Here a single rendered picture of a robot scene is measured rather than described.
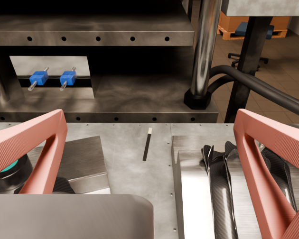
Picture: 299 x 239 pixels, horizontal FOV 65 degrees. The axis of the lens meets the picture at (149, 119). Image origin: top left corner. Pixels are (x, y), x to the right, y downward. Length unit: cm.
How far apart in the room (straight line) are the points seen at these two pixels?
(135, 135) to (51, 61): 41
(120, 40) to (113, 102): 23
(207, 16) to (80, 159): 52
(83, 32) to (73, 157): 46
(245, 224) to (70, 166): 34
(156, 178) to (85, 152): 19
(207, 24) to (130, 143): 42
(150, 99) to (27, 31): 48
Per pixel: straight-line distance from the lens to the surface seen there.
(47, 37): 90
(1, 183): 51
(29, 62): 95
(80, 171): 50
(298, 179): 52
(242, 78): 81
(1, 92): 104
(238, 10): 91
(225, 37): 415
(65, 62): 90
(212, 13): 76
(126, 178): 61
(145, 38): 83
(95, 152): 53
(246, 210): 47
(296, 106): 80
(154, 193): 58
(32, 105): 98
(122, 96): 94
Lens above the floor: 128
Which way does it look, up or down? 37 degrees down
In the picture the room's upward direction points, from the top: straight up
